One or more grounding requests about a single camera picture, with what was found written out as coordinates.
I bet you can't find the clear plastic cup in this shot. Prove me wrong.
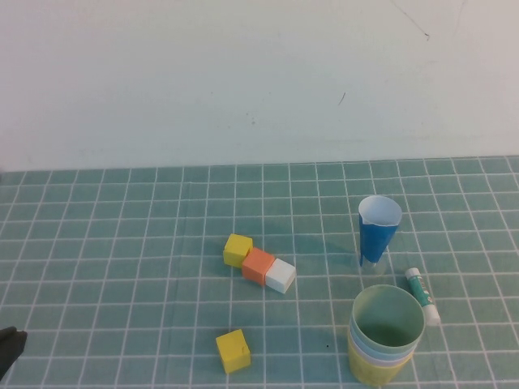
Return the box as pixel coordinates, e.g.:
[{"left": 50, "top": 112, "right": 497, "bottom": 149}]
[{"left": 359, "top": 242, "right": 391, "bottom": 277}]

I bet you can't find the yellow plastic cup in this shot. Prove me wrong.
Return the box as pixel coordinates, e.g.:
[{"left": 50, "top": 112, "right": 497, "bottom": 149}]
[{"left": 347, "top": 346, "right": 411, "bottom": 385}]

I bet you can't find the blue paper cone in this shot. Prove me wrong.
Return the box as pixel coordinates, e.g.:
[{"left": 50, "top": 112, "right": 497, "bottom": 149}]
[{"left": 358, "top": 195, "right": 403, "bottom": 268}]

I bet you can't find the blue plastic cup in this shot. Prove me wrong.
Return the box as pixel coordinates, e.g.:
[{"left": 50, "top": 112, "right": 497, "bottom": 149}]
[{"left": 348, "top": 319, "right": 419, "bottom": 361}]

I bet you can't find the green checked tablecloth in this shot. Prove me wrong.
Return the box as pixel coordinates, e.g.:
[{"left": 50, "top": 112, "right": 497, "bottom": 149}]
[{"left": 0, "top": 156, "right": 519, "bottom": 389}]

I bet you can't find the pink plastic cup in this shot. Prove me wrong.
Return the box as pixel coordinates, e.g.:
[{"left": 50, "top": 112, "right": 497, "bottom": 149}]
[{"left": 347, "top": 338, "right": 415, "bottom": 369}]

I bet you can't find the green white glue stick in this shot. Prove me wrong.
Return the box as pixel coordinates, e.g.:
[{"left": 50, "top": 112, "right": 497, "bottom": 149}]
[{"left": 404, "top": 267, "right": 442, "bottom": 326}]

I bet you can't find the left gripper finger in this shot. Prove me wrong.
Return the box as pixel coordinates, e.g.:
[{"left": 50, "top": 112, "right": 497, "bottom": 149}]
[{"left": 0, "top": 326, "right": 28, "bottom": 380}]

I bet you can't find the green plastic cup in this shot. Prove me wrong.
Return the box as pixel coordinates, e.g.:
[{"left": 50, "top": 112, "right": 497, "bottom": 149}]
[{"left": 351, "top": 284, "right": 427, "bottom": 353}]

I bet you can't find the orange cube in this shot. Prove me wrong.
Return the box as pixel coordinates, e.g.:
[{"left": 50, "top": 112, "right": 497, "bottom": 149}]
[{"left": 242, "top": 247, "right": 277, "bottom": 287}]

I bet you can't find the white cube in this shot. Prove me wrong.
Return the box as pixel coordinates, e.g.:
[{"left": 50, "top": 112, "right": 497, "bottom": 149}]
[{"left": 265, "top": 258, "right": 296, "bottom": 295}]

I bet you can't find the yellow cube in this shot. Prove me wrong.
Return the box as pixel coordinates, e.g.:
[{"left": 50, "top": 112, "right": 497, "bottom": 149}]
[
  {"left": 215, "top": 328, "right": 251, "bottom": 374},
  {"left": 223, "top": 233, "right": 255, "bottom": 268}
]

